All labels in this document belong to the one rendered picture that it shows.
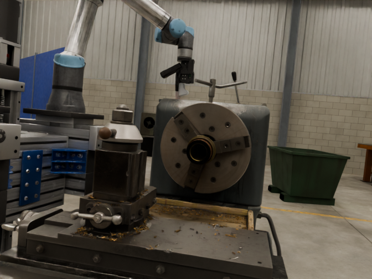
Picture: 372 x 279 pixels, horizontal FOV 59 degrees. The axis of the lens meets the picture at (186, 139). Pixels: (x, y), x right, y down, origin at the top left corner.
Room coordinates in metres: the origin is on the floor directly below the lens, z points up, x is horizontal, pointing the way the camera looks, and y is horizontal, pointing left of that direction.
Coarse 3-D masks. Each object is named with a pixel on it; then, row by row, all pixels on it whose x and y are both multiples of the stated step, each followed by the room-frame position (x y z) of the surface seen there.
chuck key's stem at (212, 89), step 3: (210, 81) 1.16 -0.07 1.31; (213, 81) 1.16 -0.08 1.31; (213, 84) 1.16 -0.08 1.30; (210, 87) 1.16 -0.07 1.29; (213, 87) 1.16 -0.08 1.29; (210, 90) 1.16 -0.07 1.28; (213, 90) 1.16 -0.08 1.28; (210, 93) 1.16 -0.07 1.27; (213, 93) 1.16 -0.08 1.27; (210, 96) 1.16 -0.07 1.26; (213, 96) 1.16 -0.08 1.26; (210, 99) 1.16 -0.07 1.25
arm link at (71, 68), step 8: (56, 56) 1.29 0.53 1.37; (64, 56) 1.28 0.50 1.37; (72, 56) 1.29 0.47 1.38; (56, 64) 1.29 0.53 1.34; (64, 64) 1.28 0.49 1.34; (72, 64) 1.29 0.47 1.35; (80, 64) 1.32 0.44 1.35; (56, 72) 1.29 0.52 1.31; (64, 72) 1.28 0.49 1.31; (72, 72) 1.29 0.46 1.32; (80, 72) 1.32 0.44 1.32; (56, 80) 1.29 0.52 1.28; (64, 80) 1.28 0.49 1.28; (72, 80) 1.29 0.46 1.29; (80, 80) 1.32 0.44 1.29
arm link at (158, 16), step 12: (120, 0) 1.42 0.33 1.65; (132, 0) 1.40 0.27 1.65; (144, 0) 1.41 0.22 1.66; (144, 12) 1.42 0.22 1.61; (156, 12) 1.43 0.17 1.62; (156, 24) 1.46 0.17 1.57; (168, 24) 1.45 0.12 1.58; (180, 24) 1.45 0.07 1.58; (168, 36) 1.51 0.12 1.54; (180, 36) 1.48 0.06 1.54
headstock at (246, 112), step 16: (160, 112) 1.32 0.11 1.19; (176, 112) 1.30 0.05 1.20; (240, 112) 1.26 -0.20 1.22; (256, 112) 1.26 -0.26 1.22; (160, 128) 1.32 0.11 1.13; (256, 128) 1.25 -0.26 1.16; (160, 144) 1.31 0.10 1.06; (256, 144) 1.25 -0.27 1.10; (160, 160) 1.31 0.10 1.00; (256, 160) 1.24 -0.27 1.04; (160, 176) 1.31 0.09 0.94; (256, 176) 1.24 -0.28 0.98; (160, 192) 1.31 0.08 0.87; (176, 192) 1.30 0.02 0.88; (192, 192) 1.29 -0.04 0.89; (224, 192) 1.26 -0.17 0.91; (240, 192) 1.25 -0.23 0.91; (256, 192) 1.24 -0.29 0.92
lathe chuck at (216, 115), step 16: (192, 112) 1.14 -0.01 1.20; (208, 112) 1.13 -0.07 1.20; (224, 112) 1.12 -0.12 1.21; (176, 128) 1.14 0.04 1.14; (208, 128) 1.12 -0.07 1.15; (224, 128) 1.11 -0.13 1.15; (240, 128) 1.10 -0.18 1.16; (176, 144) 1.14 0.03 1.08; (176, 160) 1.14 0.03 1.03; (224, 160) 1.11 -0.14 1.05; (240, 160) 1.10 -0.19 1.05; (176, 176) 1.14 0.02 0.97; (208, 176) 1.12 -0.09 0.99; (224, 176) 1.11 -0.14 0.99; (240, 176) 1.10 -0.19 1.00; (208, 192) 1.12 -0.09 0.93
